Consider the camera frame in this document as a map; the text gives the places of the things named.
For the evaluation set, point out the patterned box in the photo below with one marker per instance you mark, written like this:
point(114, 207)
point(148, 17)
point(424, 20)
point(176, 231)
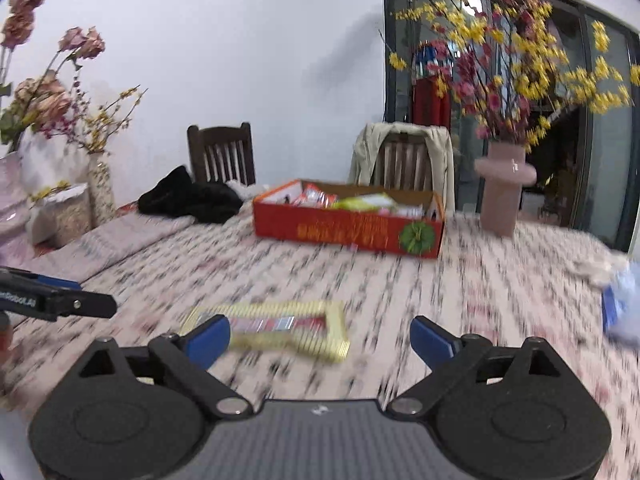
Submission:
point(62, 217)

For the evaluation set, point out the yellow flower branches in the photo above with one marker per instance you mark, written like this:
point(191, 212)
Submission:
point(107, 120)

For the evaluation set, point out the red cardboard box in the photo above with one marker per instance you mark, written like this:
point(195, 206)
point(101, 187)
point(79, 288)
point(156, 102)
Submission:
point(340, 230)

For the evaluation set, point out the blue white plastic bag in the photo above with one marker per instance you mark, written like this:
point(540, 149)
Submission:
point(622, 305)

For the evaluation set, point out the dark wooden chair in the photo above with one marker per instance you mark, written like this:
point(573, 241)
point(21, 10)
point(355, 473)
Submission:
point(222, 152)
point(402, 160)

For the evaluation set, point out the black cloth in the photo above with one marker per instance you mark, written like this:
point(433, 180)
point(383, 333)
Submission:
point(195, 197)

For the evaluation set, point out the white vase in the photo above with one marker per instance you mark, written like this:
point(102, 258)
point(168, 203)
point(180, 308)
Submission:
point(55, 160)

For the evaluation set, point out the pink vase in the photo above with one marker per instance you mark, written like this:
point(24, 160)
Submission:
point(502, 190)

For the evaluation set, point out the dark framed glass door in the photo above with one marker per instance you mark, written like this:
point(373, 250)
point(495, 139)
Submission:
point(600, 160)

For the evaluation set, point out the pale patterned folded cloth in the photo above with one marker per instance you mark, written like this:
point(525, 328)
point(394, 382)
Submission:
point(110, 245)

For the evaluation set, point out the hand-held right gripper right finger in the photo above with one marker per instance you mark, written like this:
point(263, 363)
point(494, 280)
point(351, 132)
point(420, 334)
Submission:
point(432, 335)

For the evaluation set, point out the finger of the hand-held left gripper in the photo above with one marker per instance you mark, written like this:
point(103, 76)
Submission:
point(55, 284)
point(80, 305)

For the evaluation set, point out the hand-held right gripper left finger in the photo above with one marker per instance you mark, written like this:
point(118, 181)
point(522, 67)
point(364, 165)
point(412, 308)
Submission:
point(210, 335)

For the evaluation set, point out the pale pink ceramic pot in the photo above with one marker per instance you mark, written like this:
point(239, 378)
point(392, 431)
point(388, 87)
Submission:
point(12, 200)

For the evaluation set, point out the dried rose bouquet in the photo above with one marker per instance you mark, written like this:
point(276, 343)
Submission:
point(40, 90)

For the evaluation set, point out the red orange snack bag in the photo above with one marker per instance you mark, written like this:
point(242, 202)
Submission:
point(315, 196)

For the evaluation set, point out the chair with beige jacket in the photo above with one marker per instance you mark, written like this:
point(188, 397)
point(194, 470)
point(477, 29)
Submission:
point(442, 165)

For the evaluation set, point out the pink yellow flower bouquet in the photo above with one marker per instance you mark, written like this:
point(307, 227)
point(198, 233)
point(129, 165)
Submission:
point(515, 50)

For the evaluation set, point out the gold edged silver snack packet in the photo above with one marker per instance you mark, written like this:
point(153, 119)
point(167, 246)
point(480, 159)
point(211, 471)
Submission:
point(300, 330)

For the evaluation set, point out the red hanging garment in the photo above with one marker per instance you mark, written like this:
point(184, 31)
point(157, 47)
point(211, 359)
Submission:
point(432, 102)

